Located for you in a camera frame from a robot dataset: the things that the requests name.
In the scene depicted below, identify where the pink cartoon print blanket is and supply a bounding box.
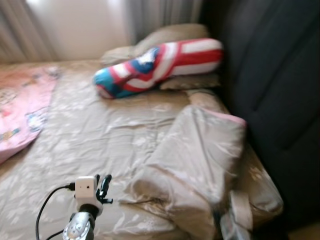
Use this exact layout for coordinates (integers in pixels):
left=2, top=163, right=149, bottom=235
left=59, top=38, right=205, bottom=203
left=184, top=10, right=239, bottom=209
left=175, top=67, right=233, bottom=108
left=0, top=67, right=60, bottom=165

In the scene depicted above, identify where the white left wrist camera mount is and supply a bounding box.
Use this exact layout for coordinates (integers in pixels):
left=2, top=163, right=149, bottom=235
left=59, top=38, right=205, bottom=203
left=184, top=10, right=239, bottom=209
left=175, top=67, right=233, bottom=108
left=74, top=175, right=99, bottom=207

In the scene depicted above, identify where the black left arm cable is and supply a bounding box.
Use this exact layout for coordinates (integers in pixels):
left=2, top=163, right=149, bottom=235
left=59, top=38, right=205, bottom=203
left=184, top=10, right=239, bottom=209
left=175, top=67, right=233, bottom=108
left=35, top=182, right=77, bottom=240

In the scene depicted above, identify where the bed with grey floral sheet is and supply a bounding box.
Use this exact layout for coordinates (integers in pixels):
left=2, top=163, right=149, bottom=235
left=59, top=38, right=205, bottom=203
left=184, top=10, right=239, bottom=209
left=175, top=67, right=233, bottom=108
left=0, top=60, right=286, bottom=240

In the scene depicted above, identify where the folded grey floral quilt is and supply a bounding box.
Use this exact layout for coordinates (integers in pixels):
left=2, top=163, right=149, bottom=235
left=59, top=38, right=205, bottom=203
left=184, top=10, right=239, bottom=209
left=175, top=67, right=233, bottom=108
left=119, top=90, right=248, bottom=240

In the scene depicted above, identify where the grey pleated curtain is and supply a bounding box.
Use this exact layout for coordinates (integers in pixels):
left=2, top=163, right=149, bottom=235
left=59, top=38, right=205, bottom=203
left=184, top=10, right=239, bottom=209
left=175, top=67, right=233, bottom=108
left=0, top=0, right=56, bottom=63

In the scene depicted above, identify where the black padded furniture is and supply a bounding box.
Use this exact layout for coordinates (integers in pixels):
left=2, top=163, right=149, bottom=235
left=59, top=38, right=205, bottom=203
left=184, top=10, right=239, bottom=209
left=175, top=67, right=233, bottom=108
left=200, top=0, right=320, bottom=231

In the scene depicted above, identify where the red white blue bolster pillow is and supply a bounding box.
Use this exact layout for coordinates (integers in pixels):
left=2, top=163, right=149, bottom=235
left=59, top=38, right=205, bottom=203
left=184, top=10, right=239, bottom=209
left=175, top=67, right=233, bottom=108
left=93, top=38, right=224, bottom=99

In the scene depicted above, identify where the sheer grey curtain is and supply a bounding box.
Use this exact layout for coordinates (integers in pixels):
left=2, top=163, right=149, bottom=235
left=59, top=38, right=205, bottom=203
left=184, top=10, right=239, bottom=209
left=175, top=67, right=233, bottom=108
left=125, top=0, right=203, bottom=46

